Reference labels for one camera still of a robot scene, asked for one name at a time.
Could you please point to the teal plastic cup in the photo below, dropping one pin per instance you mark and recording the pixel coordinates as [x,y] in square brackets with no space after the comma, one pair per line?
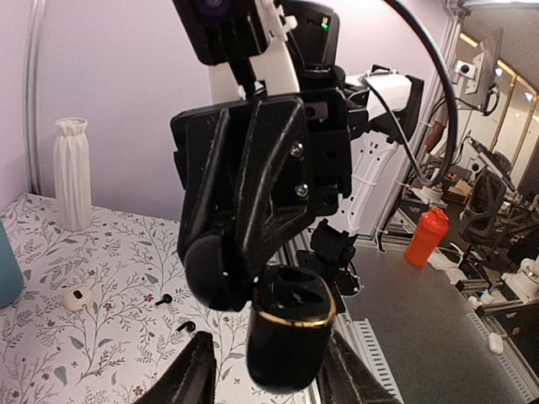
[11,278]

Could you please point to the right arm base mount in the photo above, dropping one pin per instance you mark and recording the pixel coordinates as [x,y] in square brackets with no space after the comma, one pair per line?
[330,256]

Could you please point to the aluminium frame post right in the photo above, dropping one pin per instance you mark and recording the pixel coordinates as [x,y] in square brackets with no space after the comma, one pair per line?
[30,94]

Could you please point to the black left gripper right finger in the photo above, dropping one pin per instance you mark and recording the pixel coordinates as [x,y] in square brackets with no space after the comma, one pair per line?
[345,379]

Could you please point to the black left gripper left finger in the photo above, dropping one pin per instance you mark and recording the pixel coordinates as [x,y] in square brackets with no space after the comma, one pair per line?
[191,377]

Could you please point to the white earbud charging case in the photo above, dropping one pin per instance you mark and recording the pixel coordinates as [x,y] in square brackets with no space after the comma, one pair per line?
[77,298]

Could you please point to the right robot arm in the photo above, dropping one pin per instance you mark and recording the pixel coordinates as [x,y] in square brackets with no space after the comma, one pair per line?
[383,110]

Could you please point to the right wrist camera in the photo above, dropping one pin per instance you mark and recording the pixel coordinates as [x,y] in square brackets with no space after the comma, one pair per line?
[242,43]

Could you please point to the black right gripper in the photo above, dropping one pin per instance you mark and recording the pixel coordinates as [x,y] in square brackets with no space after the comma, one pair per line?
[264,145]

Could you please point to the black earbud case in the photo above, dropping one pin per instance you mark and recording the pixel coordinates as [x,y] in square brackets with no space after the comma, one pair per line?
[291,316]

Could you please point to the orange plastic bottle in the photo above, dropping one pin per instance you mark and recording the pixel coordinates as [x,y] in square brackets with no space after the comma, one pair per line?
[432,228]

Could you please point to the floral patterned table mat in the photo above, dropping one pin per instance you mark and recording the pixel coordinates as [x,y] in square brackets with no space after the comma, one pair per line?
[114,350]

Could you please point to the black earbud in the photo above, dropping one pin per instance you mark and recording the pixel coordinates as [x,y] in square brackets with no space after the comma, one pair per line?
[188,326]
[166,299]

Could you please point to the white ribbed vase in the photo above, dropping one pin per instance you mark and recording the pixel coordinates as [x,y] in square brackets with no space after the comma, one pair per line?
[72,175]

